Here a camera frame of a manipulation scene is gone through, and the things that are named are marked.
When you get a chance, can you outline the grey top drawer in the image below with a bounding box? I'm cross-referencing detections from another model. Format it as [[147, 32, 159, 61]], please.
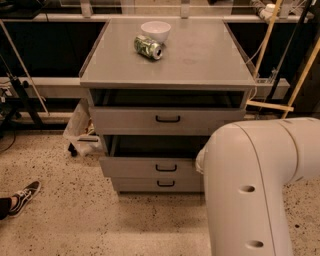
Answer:
[[89, 107, 245, 136]]

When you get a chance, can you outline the grey bottom drawer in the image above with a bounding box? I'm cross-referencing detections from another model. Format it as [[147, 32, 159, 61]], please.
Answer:
[[111, 178, 204, 193]]

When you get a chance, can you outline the crushed green soda can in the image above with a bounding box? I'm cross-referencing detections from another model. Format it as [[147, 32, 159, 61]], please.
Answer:
[[134, 35, 162, 60]]

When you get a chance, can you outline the white bowl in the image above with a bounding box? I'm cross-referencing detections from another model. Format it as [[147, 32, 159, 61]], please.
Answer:
[[141, 21, 171, 44]]

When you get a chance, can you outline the grey drawer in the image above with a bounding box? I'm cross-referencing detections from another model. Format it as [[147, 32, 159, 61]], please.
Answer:
[[99, 135, 209, 178], [111, 178, 204, 193], [89, 107, 245, 136]]

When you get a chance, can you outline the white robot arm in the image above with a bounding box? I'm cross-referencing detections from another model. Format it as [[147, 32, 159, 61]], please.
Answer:
[[196, 117, 320, 256]]

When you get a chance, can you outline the clear plastic bag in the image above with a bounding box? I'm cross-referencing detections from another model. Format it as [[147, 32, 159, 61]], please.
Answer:
[[63, 99, 102, 156]]

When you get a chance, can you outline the grey drawer cabinet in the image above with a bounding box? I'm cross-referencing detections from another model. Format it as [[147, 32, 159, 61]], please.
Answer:
[[79, 18, 258, 198]]

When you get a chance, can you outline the black and white sneaker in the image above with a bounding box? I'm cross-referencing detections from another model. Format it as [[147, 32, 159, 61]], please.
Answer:
[[9, 181, 41, 217]]

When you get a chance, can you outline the black tripod stand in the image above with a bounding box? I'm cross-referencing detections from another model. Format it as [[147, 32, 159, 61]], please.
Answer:
[[0, 54, 43, 128]]

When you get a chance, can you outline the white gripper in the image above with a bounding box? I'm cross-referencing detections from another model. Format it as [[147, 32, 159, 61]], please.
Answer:
[[195, 148, 205, 174]]

